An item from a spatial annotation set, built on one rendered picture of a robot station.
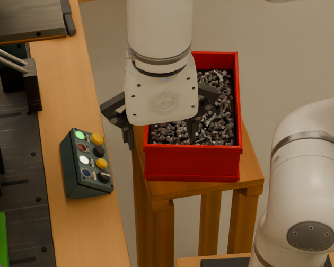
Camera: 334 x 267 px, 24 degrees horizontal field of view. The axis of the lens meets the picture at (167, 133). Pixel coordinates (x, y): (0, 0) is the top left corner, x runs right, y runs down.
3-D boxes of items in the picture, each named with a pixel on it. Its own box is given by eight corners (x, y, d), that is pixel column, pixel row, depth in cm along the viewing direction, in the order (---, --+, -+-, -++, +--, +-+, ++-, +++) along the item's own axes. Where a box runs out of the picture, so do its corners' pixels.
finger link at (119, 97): (98, 97, 105) (103, 124, 109) (154, 87, 106) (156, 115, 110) (97, 91, 106) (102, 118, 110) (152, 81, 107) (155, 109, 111)
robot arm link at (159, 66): (129, 63, 97) (130, 81, 99) (198, 54, 98) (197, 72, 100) (119, 23, 103) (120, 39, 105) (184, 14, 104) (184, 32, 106)
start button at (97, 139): (100, 137, 166) (103, 134, 165) (102, 147, 164) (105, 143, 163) (88, 133, 164) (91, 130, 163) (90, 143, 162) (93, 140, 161)
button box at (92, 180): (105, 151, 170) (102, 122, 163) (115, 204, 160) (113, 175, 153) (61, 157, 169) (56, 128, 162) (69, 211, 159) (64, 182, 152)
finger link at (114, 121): (110, 122, 108) (113, 154, 113) (133, 119, 108) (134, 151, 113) (107, 106, 110) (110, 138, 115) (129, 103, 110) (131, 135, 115)
